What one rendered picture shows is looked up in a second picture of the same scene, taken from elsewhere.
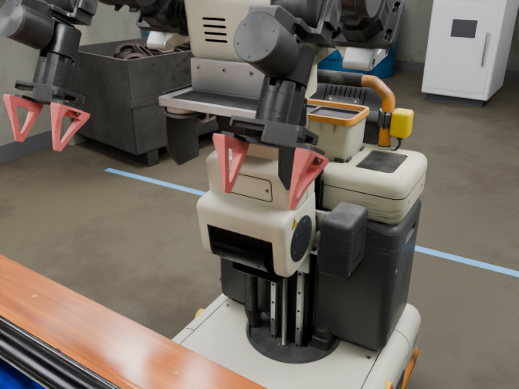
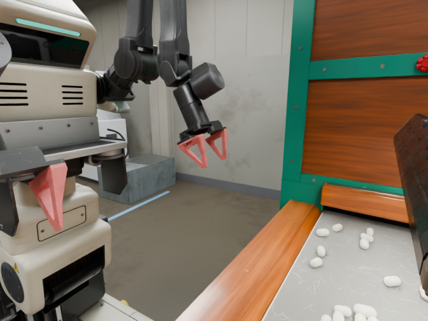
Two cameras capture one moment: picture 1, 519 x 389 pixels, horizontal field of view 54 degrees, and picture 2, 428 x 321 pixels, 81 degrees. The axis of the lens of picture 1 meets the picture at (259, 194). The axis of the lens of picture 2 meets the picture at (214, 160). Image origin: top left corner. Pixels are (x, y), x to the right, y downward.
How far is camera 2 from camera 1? 0.86 m
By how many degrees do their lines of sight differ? 84
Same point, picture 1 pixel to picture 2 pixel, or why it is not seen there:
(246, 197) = (63, 232)
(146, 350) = (228, 286)
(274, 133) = (216, 125)
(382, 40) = (131, 95)
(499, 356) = not seen: hidden behind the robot
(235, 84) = (53, 137)
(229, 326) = not seen: outside the picture
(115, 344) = (223, 304)
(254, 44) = (218, 80)
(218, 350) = not seen: outside the picture
